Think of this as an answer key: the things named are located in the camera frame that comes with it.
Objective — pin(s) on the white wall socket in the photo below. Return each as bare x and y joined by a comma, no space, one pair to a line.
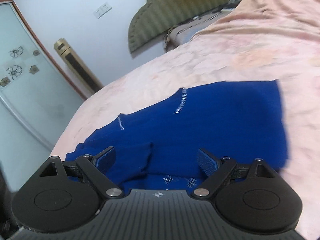
102,10

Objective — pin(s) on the pink floral bed sheet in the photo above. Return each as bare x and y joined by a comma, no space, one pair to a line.
237,51

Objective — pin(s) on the olive padded headboard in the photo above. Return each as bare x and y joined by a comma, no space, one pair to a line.
157,16

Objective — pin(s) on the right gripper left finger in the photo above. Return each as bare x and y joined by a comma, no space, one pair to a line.
94,168

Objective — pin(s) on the blue knit sweater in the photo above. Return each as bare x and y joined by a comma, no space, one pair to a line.
156,147

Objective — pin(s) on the frosted glass wardrobe door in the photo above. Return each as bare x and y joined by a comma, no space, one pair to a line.
37,103

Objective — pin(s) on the gold tower fan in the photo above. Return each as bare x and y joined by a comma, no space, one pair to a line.
77,66

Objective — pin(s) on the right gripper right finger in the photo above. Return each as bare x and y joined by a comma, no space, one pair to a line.
218,172

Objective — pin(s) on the peach blanket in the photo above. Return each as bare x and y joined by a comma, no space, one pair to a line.
290,18

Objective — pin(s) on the brown striped pillow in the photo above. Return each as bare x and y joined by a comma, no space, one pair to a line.
183,32

